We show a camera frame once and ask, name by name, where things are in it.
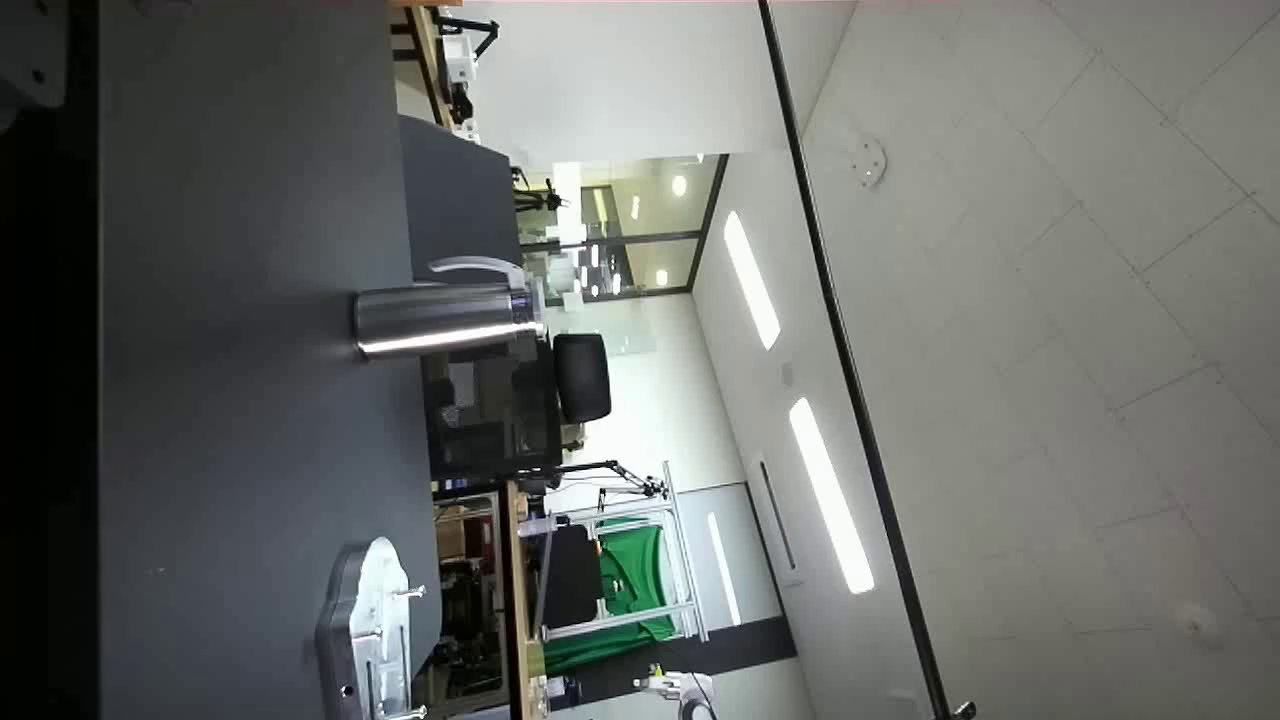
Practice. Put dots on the white slotted plate device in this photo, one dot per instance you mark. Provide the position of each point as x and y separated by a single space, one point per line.
379 625

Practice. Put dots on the white metal mount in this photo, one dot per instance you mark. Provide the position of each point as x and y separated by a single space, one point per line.
28 49

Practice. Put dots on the black office chair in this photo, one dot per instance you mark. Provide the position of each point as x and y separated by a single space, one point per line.
580 376

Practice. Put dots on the long ceiling light strip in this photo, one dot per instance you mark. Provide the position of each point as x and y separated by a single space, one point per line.
748 281
830 499

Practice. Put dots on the green cart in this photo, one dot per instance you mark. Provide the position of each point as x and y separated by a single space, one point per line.
627 586

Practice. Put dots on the dark grey partition panel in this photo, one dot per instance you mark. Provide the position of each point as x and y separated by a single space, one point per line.
457 203

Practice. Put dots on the black computer monitor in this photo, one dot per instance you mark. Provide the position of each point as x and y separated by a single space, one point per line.
486 414

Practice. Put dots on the round white smoke detector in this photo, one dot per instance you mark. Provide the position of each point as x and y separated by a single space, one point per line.
869 162

